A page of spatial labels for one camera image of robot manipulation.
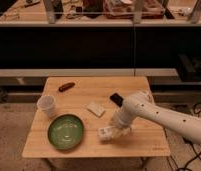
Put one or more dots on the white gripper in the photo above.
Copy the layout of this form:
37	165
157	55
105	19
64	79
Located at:
122	119

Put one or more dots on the white labelled plastic bottle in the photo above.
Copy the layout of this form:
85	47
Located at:
105	133

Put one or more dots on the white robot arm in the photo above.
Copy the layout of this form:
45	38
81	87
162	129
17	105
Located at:
139	104

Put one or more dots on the green ceramic bowl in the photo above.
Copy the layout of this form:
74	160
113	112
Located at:
66	132

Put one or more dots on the black smartphone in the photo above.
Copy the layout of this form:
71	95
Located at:
117	99

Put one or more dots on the wooden table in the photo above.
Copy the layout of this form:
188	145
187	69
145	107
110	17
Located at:
146	139

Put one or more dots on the brown sausage toy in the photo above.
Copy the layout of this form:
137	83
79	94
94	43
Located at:
66	86

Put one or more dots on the white paper cup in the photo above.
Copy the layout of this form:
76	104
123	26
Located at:
47	105

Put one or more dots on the long shelf workbench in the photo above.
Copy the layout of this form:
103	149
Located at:
33	41

